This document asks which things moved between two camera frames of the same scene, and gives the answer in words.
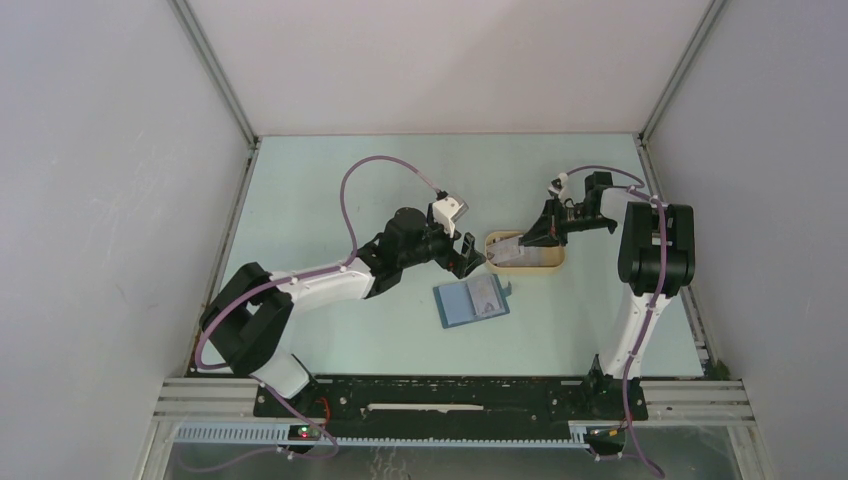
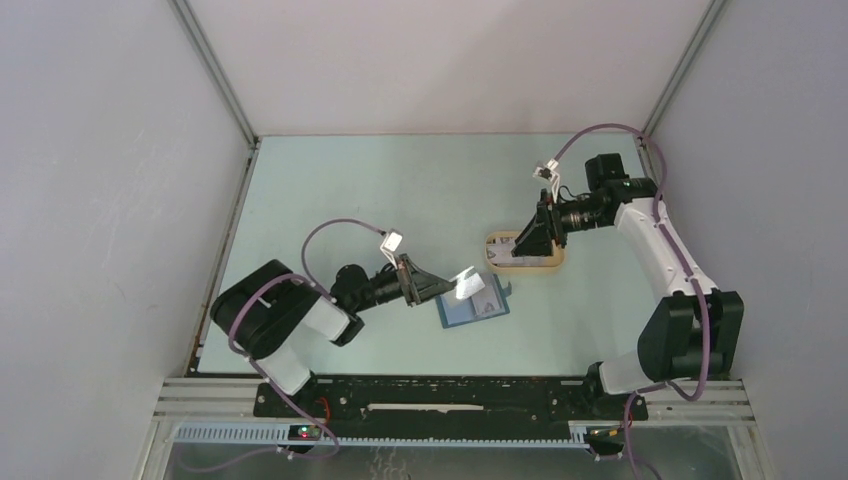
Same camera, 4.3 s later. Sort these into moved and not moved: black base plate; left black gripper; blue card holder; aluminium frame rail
Moved: left black gripper
Not moved: aluminium frame rail; blue card holder; black base plate
